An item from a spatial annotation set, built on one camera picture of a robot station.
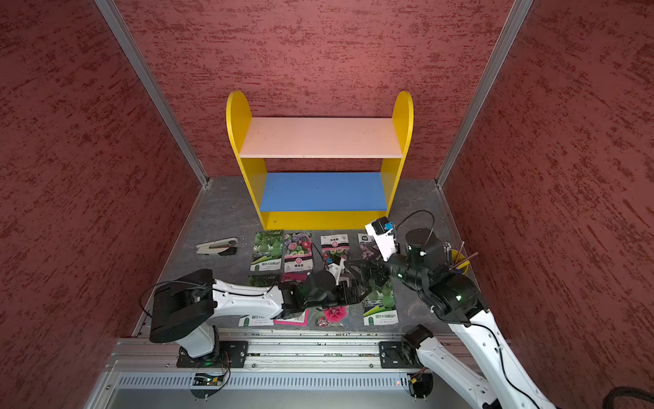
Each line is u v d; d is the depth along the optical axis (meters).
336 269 0.74
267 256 0.95
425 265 0.46
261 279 0.92
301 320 0.81
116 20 0.72
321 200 0.89
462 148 1.06
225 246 0.95
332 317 0.81
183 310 0.44
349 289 0.68
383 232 0.53
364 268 0.53
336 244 0.98
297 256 0.95
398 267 0.52
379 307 0.83
